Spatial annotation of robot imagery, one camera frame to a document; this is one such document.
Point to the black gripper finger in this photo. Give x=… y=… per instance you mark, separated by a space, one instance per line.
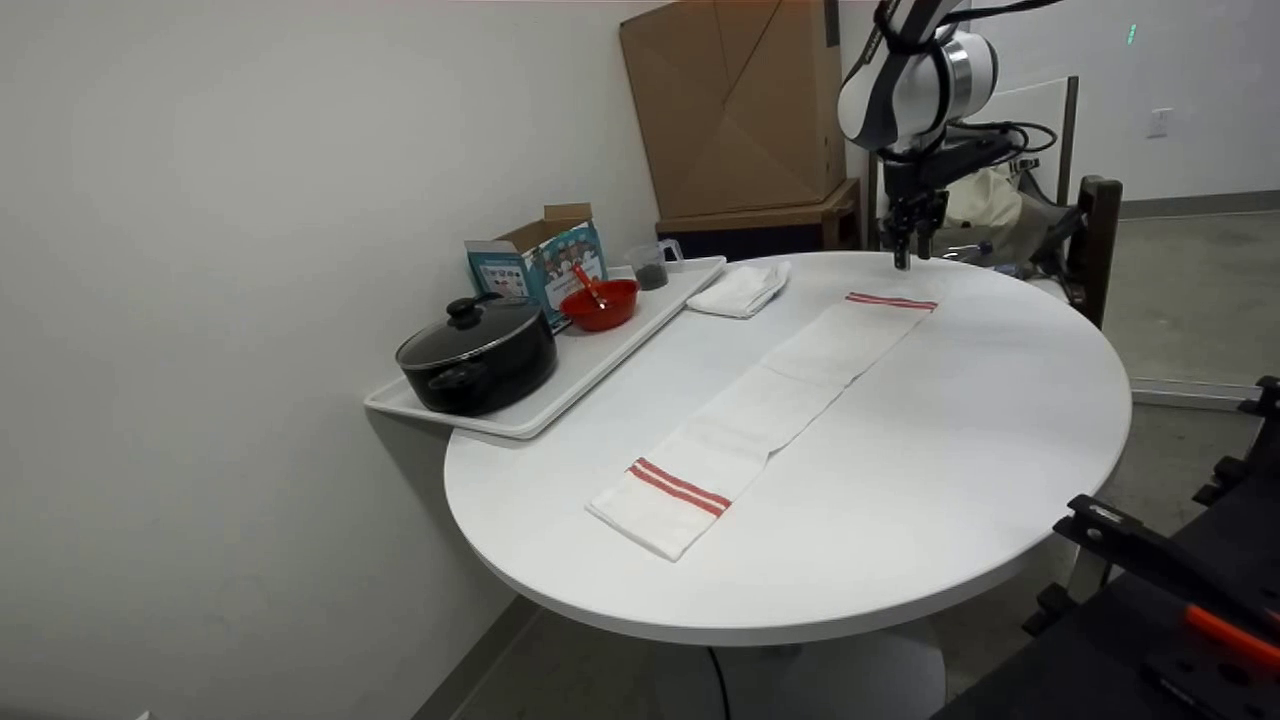
x=902 y=251

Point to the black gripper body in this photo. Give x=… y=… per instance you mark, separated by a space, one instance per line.
x=917 y=188

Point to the white towel with red stripes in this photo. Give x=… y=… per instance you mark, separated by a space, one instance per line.
x=681 y=486

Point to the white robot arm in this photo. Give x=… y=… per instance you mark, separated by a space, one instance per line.
x=912 y=106

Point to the dark wooden side table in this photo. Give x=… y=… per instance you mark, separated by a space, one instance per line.
x=772 y=229

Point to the beige cloth bundle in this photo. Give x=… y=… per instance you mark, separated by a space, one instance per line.
x=990 y=209

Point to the small folded white cloth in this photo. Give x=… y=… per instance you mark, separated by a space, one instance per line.
x=742 y=289

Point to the large brown cardboard sheet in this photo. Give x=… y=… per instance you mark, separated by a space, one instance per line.
x=738 y=106

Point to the round white table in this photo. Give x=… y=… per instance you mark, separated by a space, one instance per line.
x=917 y=490

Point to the small grey cup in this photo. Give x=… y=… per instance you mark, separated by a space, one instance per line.
x=650 y=277

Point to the red bowl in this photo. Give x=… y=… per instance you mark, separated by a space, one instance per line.
x=602 y=307

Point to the white rectangular tray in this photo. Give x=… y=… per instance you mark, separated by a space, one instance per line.
x=587 y=356

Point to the colourful cardboard box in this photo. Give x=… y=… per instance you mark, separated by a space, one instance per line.
x=538 y=260

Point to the black cooking pot with lid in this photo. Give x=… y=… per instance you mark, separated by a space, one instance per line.
x=481 y=356

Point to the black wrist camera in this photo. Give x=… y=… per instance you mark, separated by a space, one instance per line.
x=958 y=152

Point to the black clamp with orange handle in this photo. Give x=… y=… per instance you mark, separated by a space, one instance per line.
x=1215 y=605

